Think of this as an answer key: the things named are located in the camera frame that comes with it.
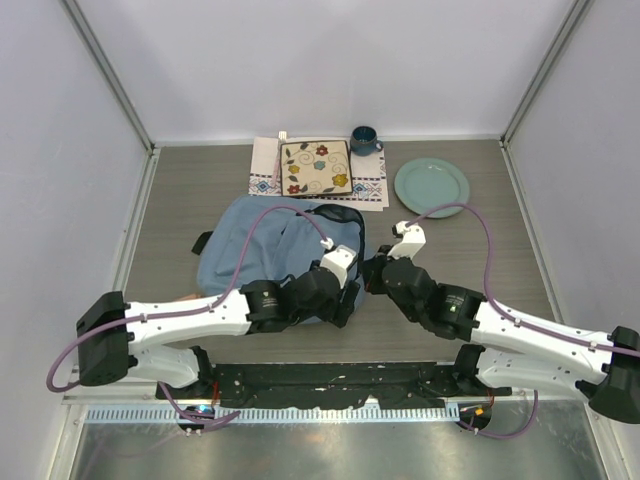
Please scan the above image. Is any light blue fabric backpack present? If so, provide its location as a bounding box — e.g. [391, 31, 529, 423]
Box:
[192, 196, 366, 333]

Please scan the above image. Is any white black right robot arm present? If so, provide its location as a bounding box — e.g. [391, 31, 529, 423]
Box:
[363, 247, 639, 424]

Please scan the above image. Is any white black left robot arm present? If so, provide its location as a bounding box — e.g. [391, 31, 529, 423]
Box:
[76, 267, 361, 399]

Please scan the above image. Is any round teal ceramic plate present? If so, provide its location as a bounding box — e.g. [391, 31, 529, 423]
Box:
[394, 158, 471, 214]

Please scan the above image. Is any patterned white cloth placemat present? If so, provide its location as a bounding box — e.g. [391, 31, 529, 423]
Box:
[249, 137, 389, 211]

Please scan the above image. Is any square floral ceramic plate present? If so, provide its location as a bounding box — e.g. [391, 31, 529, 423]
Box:
[280, 140, 353, 197]

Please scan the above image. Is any tan leather wallet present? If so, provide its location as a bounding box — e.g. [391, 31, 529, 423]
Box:
[175, 293, 206, 301]

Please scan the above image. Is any dark blue ceramic mug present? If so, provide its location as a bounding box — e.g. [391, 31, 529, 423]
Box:
[349, 126, 384, 156]

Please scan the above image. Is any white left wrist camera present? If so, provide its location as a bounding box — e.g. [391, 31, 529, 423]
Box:
[319, 237, 357, 288]

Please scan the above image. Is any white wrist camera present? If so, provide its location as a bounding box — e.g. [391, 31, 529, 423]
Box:
[387, 221, 427, 260]
[319, 237, 357, 288]

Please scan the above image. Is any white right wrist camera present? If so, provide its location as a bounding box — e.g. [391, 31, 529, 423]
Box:
[387, 221, 427, 260]

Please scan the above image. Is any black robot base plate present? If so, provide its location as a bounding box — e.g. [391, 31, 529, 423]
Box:
[170, 362, 512, 410]

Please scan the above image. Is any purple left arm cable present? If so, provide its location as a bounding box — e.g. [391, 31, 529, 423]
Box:
[45, 205, 333, 432]

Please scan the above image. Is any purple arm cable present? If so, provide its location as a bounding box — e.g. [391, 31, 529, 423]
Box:
[45, 205, 333, 432]
[404, 202, 640, 440]

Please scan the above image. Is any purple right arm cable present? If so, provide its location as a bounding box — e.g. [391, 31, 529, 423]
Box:
[404, 202, 640, 440]

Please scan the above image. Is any white slotted cable duct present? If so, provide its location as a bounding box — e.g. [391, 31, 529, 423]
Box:
[84, 403, 460, 426]

